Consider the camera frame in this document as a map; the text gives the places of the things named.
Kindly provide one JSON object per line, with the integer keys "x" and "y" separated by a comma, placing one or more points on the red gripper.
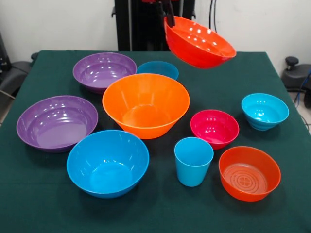
{"x": 148, "y": 0}

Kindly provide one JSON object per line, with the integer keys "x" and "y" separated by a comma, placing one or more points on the glossy red bowl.
{"x": 199, "y": 53}

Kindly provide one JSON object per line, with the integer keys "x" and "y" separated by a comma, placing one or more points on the magenta bowl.
{"x": 213, "y": 126}

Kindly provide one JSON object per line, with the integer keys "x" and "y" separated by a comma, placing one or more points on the blue cup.
{"x": 192, "y": 170}

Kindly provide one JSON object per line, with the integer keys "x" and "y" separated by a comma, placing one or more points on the purple bowl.
{"x": 56, "y": 123}
{"x": 102, "y": 70}

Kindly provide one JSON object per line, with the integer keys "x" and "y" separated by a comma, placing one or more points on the large orange bowl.
{"x": 145, "y": 97}

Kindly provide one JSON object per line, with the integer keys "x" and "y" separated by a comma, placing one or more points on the cyan ribbed bowl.
{"x": 264, "y": 109}

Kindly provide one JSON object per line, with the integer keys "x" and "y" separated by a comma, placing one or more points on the large blue bowl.
{"x": 107, "y": 160}

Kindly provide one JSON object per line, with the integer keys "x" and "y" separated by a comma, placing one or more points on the dark green tablecloth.
{"x": 218, "y": 213}

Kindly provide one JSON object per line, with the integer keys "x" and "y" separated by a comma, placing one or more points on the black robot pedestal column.
{"x": 141, "y": 24}

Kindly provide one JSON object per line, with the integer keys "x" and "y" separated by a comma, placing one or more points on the dark grey pedestal foot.
{"x": 17, "y": 70}
{"x": 296, "y": 75}

